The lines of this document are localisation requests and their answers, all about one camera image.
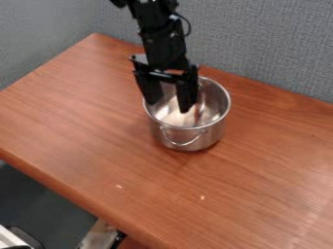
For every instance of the table leg bracket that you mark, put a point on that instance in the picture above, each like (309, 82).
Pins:
(103, 236)

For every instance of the white toy mushroom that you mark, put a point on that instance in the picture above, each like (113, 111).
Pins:
(171, 117)

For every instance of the stainless steel pot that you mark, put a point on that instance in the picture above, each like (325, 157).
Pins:
(195, 130)

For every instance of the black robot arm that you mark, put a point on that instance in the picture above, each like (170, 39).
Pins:
(150, 8)

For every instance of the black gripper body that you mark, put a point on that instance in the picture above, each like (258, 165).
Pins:
(163, 62)

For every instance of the white and black floor object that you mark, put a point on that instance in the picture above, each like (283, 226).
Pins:
(15, 238)

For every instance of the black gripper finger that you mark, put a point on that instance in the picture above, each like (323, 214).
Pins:
(186, 89)
(150, 87)

